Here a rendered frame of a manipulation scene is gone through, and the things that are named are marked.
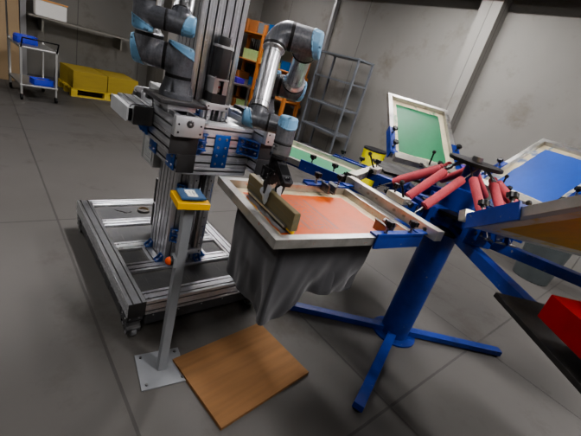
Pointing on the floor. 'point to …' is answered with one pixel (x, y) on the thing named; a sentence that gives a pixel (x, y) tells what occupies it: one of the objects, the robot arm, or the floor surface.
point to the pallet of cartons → (93, 81)
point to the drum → (370, 159)
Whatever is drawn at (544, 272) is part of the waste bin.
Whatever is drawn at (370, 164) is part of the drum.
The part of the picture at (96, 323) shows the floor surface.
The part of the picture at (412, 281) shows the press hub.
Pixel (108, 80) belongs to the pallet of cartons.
